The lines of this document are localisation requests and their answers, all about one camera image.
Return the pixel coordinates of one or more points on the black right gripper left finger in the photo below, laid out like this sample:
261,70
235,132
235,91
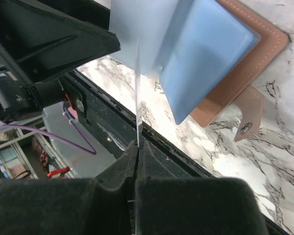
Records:
84,206

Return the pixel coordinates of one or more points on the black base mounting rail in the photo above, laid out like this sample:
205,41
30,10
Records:
102,113

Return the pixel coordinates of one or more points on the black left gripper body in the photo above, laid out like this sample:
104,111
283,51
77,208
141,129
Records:
19,102

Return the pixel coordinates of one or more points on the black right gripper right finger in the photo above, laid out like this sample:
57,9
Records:
195,205

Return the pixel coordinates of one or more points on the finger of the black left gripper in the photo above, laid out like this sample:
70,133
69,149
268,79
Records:
43,39

